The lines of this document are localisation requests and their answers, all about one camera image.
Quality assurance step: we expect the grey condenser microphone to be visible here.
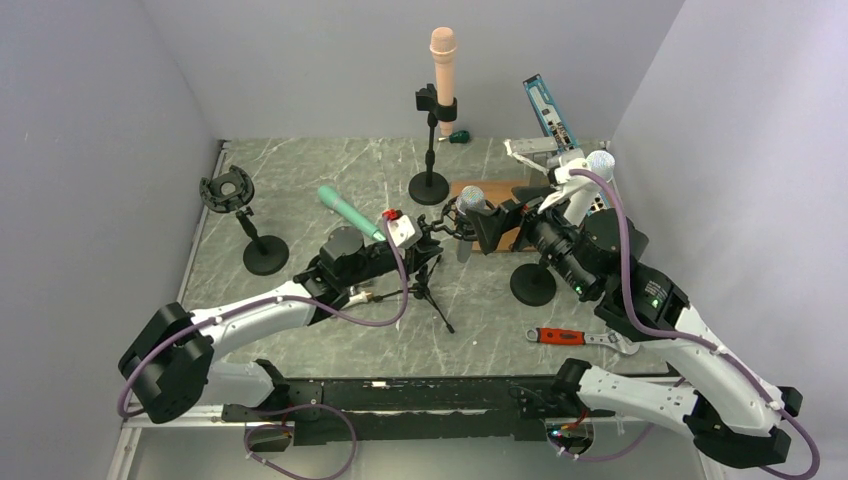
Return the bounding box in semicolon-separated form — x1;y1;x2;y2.
455;185;487;263

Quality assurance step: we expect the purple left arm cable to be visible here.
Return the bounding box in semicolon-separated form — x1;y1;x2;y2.
117;218;412;420

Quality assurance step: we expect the green handled screwdriver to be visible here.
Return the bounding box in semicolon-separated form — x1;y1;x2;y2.
438;130;471;144

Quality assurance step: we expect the metal bracket on post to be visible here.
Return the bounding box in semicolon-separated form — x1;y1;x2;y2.
503;137;559;175

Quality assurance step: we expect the black tripod shock mount stand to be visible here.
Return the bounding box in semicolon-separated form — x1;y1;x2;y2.
403;196;461;334

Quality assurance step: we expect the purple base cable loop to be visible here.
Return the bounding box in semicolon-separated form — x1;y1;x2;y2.
243;404;359;480

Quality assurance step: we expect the black round base clip stand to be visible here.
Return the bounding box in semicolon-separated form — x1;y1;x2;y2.
408;83;457;206

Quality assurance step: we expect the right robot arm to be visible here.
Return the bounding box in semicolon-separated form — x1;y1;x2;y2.
465;197;802;472

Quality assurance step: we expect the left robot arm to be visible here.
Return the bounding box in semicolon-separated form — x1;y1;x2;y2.
117;227;444;424

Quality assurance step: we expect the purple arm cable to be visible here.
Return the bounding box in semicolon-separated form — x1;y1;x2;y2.
568;168;821;478
117;218;412;420

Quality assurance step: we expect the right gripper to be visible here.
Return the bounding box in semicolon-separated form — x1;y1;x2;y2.
465;183;596;297

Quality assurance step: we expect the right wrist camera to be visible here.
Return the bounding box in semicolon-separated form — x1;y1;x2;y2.
538;157;590;213

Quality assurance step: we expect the white and chrome faucet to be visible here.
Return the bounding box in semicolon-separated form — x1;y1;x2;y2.
344;286;374;309

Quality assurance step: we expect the white microphone silver grille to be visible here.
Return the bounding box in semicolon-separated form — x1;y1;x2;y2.
564;150;615;226

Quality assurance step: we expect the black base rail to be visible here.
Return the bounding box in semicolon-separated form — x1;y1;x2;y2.
221;375;584;446

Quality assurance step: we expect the wooden board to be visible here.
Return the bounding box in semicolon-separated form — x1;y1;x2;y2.
448;180;529;253

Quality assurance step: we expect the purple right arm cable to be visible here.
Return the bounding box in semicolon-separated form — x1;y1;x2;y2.
568;168;821;478

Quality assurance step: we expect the blue network switch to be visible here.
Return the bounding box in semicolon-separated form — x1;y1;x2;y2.
523;74;608;217

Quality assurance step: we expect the red handled adjustable wrench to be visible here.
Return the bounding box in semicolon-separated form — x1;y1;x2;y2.
525;327;640;356

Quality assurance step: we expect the black shock mount desk stand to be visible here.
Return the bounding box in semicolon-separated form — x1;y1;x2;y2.
199;165;290;276

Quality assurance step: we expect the mint green microphone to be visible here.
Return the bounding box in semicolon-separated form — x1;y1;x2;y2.
317;185;386;241

